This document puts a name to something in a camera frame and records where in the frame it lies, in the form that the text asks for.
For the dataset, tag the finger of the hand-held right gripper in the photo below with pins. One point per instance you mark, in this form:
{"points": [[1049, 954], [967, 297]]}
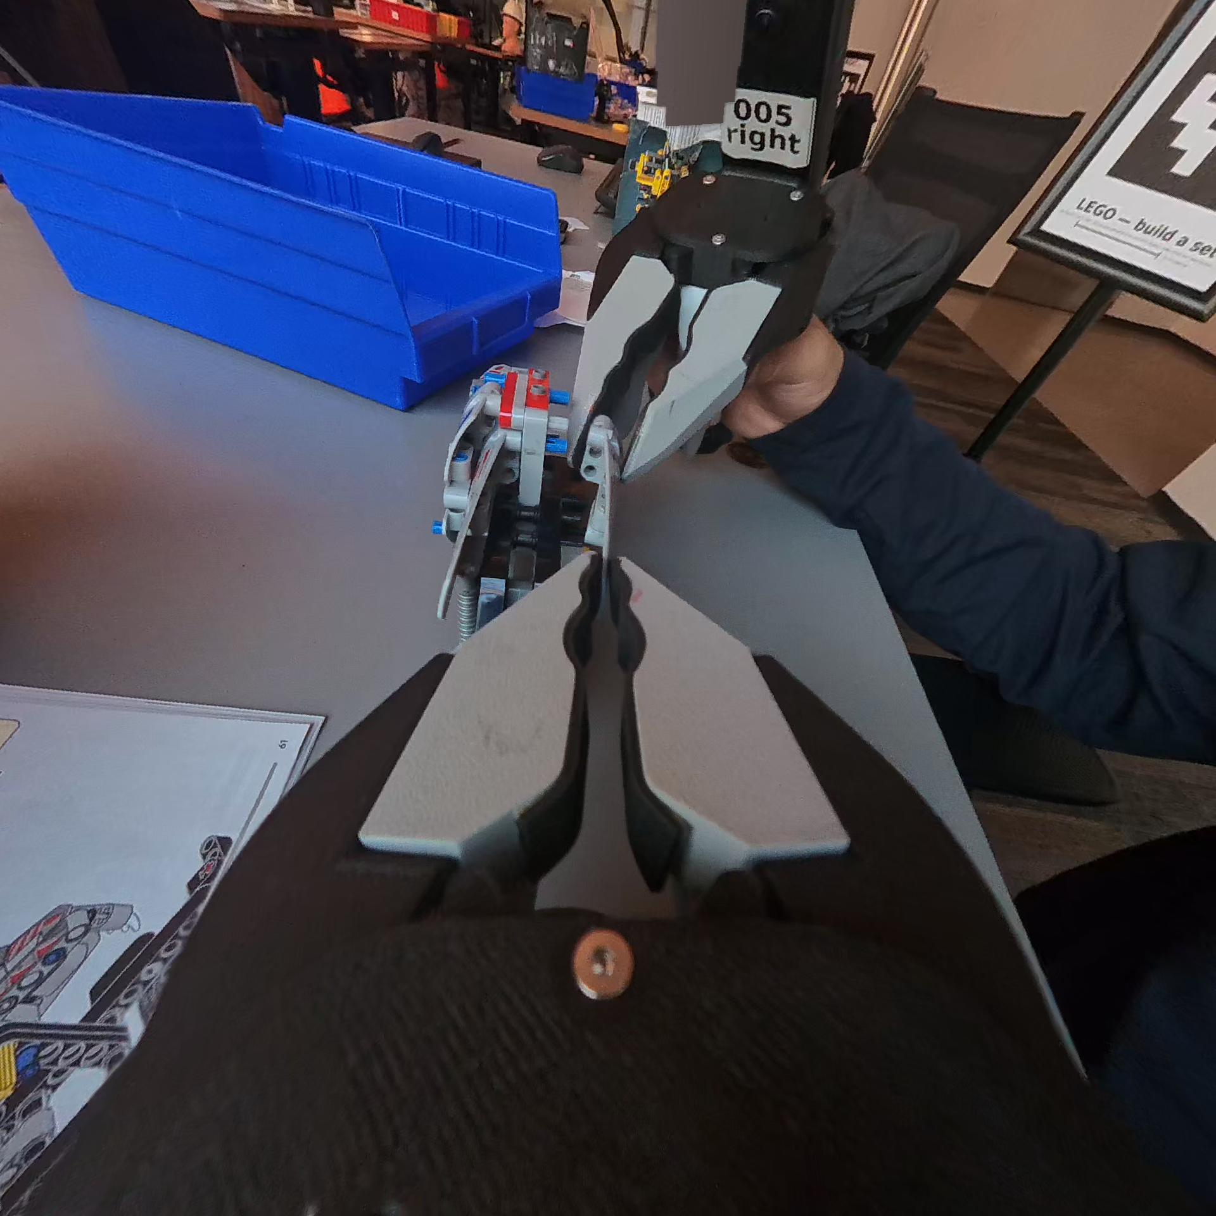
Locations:
{"points": [[717, 351], [613, 332]]}

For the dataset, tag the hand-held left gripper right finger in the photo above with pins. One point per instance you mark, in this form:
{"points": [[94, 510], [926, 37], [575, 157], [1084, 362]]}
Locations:
{"points": [[731, 750]]}

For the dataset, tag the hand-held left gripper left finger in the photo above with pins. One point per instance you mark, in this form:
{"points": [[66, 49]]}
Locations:
{"points": [[475, 750]]}

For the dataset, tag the grey red lego model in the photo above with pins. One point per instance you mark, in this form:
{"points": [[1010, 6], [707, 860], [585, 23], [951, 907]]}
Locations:
{"points": [[522, 446]]}

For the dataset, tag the person's right forearm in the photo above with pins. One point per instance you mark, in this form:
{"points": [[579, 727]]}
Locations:
{"points": [[950, 551]]}

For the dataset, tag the dark lego box yellow vehicle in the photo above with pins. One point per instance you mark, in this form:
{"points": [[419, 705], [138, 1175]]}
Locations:
{"points": [[655, 180]]}

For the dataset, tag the lego instruction booklet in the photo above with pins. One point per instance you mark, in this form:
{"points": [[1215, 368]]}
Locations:
{"points": [[114, 817]]}

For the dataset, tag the person's right hand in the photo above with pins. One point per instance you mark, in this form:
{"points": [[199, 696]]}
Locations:
{"points": [[793, 380]]}

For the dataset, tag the grey cloth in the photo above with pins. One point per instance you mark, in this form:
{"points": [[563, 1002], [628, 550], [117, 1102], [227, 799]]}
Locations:
{"points": [[883, 256]]}

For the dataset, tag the black computer mouse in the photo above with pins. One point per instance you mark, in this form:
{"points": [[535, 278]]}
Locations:
{"points": [[560, 158]]}

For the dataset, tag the black chair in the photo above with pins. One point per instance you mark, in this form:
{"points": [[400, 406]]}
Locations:
{"points": [[978, 161]]}

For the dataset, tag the small blue storage bin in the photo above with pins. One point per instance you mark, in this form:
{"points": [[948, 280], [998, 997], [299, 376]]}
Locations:
{"points": [[556, 95]]}

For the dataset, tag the small black object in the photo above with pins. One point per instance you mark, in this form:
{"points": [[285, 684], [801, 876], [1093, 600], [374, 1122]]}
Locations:
{"points": [[432, 144]]}

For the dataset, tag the black seat cushion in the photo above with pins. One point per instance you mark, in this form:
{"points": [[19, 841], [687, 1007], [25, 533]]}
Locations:
{"points": [[1016, 741]]}

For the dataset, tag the black framed sign on stand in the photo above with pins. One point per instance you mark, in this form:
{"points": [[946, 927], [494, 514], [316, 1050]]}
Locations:
{"points": [[1130, 161]]}

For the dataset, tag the large blue plastic bin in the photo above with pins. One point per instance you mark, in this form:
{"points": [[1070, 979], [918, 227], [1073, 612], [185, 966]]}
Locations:
{"points": [[237, 247]]}

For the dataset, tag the background storage shelf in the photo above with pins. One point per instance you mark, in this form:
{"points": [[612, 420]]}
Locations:
{"points": [[380, 19]]}

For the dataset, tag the person's leg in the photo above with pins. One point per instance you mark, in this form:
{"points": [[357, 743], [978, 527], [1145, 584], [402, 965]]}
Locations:
{"points": [[1140, 950]]}

